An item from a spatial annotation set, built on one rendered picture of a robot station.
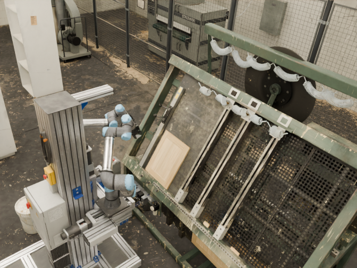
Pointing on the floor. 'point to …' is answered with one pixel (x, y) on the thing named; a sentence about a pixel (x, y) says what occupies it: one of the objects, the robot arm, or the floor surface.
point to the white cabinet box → (35, 45)
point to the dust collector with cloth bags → (73, 37)
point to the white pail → (25, 216)
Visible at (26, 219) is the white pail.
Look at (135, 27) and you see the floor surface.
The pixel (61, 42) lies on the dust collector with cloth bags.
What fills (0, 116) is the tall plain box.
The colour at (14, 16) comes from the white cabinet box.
